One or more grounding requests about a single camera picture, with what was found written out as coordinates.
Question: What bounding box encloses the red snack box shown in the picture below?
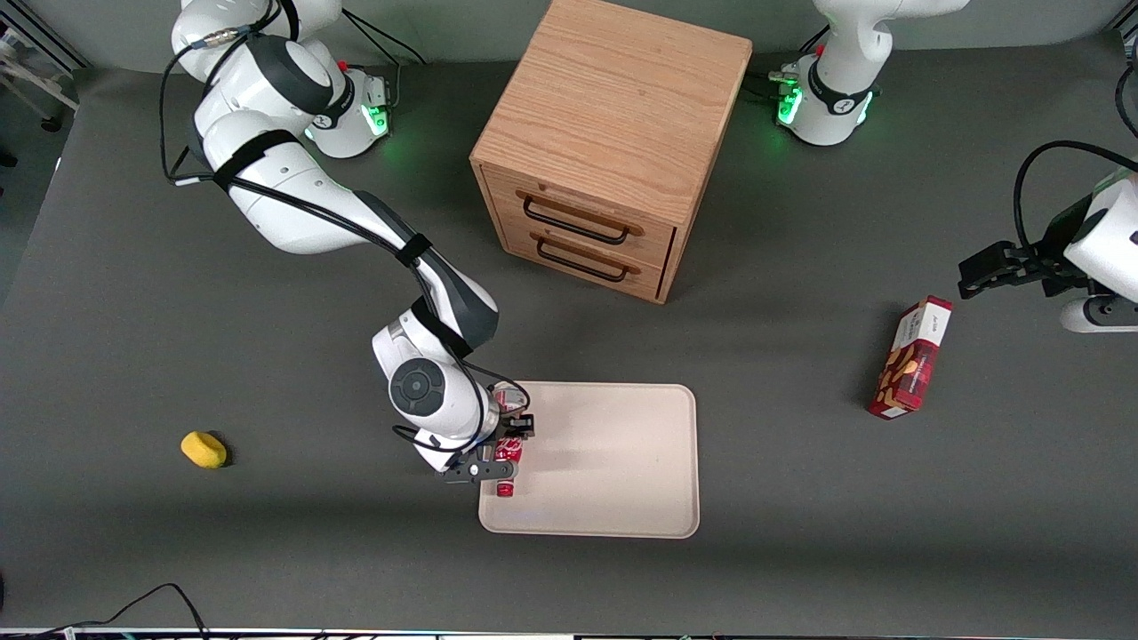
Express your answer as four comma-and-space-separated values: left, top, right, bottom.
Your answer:
868, 296, 954, 420

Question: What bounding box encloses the black cable left arm base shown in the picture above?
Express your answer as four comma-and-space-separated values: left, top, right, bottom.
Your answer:
745, 25, 832, 100

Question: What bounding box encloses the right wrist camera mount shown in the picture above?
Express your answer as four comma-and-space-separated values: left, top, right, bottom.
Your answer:
434, 449, 522, 486

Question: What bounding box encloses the wooden drawer cabinet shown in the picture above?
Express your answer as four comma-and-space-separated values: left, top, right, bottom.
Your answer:
469, 0, 755, 306

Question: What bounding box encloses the black drawer handle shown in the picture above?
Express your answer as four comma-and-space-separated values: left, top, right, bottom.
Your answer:
522, 196, 631, 246
535, 237, 629, 284

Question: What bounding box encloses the black cable along right arm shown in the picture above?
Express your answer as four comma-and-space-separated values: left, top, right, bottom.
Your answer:
158, 0, 509, 454

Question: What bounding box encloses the metal equipment stand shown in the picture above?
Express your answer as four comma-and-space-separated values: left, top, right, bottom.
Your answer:
0, 20, 90, 134

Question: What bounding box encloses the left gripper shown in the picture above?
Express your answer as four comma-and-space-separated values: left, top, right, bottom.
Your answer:
958, 241, 1091, 300

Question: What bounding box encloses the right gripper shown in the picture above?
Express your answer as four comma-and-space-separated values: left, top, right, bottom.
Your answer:
413, 412, 537, 473

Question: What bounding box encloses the yellow sponge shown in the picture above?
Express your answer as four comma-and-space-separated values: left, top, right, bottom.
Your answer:
180, 431, 228, 469

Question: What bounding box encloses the red coke bottle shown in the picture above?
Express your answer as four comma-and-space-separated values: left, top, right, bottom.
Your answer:
492, 386, 527, 498

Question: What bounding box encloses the thin black table cable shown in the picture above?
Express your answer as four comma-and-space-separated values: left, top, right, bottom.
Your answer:
0, 582, 211, 640

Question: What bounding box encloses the black cable right arm base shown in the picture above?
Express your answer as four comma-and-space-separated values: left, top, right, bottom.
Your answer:
341, 13, 428, 68

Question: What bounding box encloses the wooden drawer front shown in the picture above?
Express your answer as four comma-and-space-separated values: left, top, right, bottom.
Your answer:
498, 218, 669, 301
480, 165, 678, 268

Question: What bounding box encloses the black cable arm base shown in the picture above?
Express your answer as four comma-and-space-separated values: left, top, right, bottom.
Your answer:
341, 13, 428, 68
745, 25, 832, 100

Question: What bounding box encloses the black looped cable left arm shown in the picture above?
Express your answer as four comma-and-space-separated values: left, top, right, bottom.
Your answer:
1015, 140, 1138, 259

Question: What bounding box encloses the beige rectangular tray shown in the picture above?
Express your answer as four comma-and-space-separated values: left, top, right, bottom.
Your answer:
478, 381, 701, 540

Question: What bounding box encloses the black curved cable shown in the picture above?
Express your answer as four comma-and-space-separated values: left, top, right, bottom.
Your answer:
1115, 62, 1138, 140

